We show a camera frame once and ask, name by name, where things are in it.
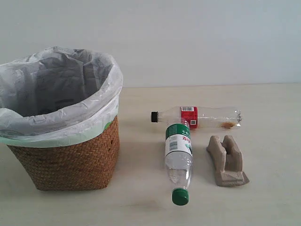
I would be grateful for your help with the beige moulded pulp packaging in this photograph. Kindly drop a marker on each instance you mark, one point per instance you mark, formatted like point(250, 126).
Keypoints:
point(228, 161)

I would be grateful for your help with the brown woven wicker basket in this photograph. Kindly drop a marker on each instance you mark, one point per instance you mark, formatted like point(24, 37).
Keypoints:
point(85, 166)

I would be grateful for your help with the clear bottle red label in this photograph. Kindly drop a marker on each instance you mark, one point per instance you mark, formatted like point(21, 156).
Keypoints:
point(197, 117)

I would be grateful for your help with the white plastic bin liner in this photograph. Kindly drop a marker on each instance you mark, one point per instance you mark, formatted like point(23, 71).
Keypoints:
point(58, 97)

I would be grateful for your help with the clear bottle green cap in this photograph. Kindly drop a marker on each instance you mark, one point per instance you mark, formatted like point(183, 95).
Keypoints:
point(178, 159)

